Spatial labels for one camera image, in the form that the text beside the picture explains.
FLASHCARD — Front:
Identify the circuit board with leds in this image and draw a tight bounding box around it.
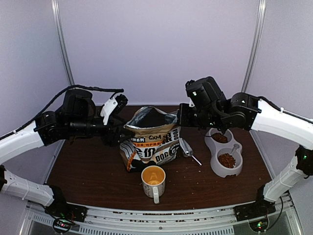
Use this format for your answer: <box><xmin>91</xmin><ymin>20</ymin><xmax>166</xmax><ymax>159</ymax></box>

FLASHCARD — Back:
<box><xmin>52</xmin><ymin>218</ymin><xmax>72</xmax><ymax>234</ymax></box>
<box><xmin>249</xmin><ymin>218</ymin><xmax>269</xmax><ymax>233</ymax></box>

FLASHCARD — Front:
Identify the white double pet bowl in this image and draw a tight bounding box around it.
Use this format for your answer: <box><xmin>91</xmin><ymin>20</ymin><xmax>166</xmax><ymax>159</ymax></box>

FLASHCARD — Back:
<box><xmin>204</xmin><ymin>128</ymin><xmax>243</xmax><ymax>178</ymax></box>

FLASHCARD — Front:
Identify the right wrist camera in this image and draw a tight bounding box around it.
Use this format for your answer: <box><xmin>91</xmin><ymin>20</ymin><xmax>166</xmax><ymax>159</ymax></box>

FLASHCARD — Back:
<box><xmin>185</xmin><ymin>80</ymin><xmax>195</xmax><ymax>108</ymax></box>

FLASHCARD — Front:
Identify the brown dog food bag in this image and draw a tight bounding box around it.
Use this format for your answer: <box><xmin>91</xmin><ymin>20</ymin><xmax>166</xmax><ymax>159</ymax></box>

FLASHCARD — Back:
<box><xmin>119</xmin><ymin>106</ymin><xmax>180</xmax><ymax>172</ymax></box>

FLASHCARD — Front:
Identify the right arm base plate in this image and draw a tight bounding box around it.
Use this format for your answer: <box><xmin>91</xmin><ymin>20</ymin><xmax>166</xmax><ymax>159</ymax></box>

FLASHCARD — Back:
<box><xmin>233</xmin><ymin>202</ymin><xmax>276</xmax><ymax>221</ymax></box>

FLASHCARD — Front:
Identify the metal spoon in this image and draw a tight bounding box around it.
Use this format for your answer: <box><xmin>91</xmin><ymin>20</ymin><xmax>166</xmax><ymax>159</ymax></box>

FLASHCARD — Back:
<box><xmin>179</xmin><ymin>138</ymin><xmax>202</xmax><ymax>166</ymax></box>

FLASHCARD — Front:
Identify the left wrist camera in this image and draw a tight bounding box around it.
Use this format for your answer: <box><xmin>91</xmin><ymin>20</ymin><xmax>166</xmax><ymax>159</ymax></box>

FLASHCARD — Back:
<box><xmin>100</xmin><ymin>94</ymin><xmax>128</xmax><ymax>125</ymax></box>

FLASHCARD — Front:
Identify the right circuit board with leds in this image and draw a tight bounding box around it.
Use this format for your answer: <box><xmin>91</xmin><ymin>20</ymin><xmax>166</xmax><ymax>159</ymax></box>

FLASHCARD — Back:
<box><xmin>249</xmin><ymin>218</ymin><xmax>269</xmax><ymax>233</ymax></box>

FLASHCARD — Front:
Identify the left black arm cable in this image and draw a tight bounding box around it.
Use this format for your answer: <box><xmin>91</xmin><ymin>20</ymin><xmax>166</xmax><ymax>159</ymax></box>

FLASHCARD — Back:
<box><xmin>0</xmin><ymin>84</ymin><xmax>125</xmax><ymax>140</ymax></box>

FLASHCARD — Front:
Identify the white mug yellow inside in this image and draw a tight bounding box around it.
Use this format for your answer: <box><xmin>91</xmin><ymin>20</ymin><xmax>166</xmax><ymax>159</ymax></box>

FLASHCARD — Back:
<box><xmin>141</xmin><ymin>165</ymin><xmax>166</xmax><ymax>204</ymax></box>

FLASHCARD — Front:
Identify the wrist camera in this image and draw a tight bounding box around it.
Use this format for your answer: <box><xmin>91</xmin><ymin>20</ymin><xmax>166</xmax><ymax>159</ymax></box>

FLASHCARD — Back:
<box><xmin>100</xmin><ymin>94</ymin><xmax>128</xmax><ymax>125</ymax></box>
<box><xmin>185</xmin><ymin>80</ymin><xmax>195</xmax><ymax>108</ymax></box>

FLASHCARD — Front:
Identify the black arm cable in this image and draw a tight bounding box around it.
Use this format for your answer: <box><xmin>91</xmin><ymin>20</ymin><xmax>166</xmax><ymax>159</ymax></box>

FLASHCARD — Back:
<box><xmin>258</xmin><ymin>96</ymin><xmax>313</xmax><ymax>123</ymax></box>
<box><xmin>0</xmin><ymin>84</ymin><xmax>125</xmax><ymax>140</ymax></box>

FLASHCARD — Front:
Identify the aluminium front rail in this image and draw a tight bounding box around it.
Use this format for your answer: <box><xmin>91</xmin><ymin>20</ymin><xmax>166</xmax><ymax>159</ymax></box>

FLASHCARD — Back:
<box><xmin>18</xmin><ymin>193</ymin><xmax>304</xmax><ymax>235</ymax></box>

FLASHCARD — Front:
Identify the aluminium corner post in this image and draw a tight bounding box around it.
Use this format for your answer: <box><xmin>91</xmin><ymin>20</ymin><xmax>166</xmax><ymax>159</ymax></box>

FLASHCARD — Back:
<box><xmin>51</xmin><ymin>0</ymin><xmax>75</xmax><ymax>85</ymax></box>
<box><xmin>241</xmin><ymin>0</ymin><xmax>267</xmax><ymax>93</ymax></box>

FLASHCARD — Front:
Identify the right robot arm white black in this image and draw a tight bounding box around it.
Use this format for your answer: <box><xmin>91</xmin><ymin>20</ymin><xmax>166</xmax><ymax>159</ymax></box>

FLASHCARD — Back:
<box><xmin>178</xmin><ymin>76</ymin><xmax>313</xmax><ymax>216</ymax></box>

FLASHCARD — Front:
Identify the left aluminium corner post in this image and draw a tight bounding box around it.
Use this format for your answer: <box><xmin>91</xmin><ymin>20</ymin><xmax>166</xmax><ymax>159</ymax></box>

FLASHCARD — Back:
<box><xmin>51</xmin><ymin>0</ymin><xmax>75</xmax><ymax>85</ymax></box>

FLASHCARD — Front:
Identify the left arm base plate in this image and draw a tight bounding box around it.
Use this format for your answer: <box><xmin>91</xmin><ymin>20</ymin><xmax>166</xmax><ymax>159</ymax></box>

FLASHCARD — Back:
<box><xmin>44</xmin><ymin>203</ymin><xmax>88</xmax><ymax>222</ymax></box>

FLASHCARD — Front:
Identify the left circuit board with leds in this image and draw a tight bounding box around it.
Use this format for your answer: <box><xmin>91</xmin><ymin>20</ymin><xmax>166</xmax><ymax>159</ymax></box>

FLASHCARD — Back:
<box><xmin>52</xmin><ymin>218</ymin><xmax>72</xmax><ymax>234</ymax></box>

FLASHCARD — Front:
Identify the right aluminium corner post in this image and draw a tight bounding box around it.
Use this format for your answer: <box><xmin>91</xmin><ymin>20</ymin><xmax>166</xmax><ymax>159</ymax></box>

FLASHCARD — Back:
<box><xmin>241</xmin><ymin>0</ymin><xmax>267</xmax><ymax>93</ymax></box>

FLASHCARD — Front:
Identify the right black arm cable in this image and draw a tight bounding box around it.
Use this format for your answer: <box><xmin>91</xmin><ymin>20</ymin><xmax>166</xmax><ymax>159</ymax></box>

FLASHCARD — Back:
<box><xmin>258</xmin><ymin>96</ymin><xmax>313</xmax><ymax>123</ymax></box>

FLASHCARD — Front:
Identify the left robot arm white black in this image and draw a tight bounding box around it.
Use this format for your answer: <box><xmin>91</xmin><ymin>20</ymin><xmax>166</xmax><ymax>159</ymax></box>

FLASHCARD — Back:
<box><xmin>0</xmin><ymin>85</ymin><xmax>129</xmax><ymax>217</ymax></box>

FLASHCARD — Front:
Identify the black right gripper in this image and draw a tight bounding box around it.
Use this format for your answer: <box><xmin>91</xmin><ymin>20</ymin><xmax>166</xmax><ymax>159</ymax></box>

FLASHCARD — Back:
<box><xmin>177</xmin><ymin>102</ymin><xmax>224</xmax><ymax>129</ymax></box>

